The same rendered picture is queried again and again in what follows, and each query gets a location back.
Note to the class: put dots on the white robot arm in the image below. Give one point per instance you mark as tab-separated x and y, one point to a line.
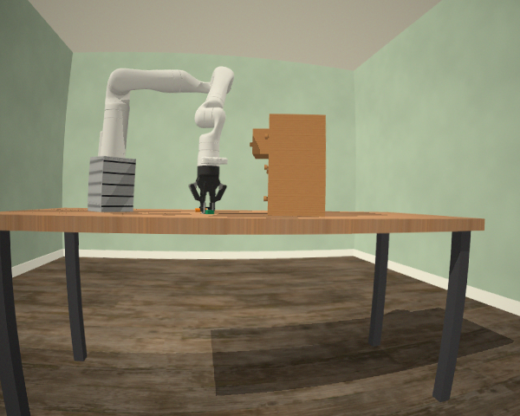
113	137

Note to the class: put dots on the brown wooden chest of drawers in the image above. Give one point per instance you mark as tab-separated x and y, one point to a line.
297	165

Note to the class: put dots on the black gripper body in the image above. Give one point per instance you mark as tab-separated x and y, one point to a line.
210	174

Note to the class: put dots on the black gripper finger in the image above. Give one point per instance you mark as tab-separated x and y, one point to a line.
213	197
200	198

